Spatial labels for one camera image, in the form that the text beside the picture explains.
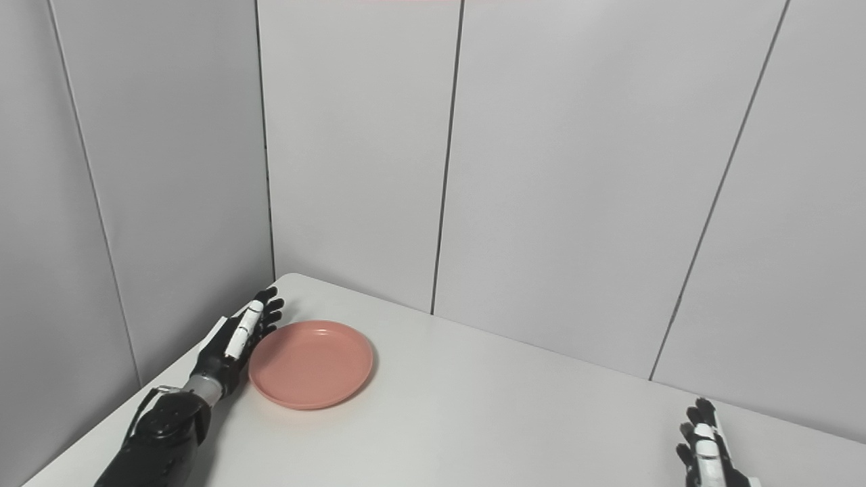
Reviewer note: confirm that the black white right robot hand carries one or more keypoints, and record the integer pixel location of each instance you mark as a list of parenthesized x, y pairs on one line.
[(714, 467)]

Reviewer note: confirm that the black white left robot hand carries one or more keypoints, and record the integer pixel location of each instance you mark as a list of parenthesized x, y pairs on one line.
[(220, 362)]

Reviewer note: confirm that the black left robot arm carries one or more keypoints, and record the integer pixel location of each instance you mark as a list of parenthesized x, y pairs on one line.
[(162, 433)]

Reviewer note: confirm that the pink round plate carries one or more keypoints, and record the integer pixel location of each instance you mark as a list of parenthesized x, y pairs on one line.
[(311, 365)]

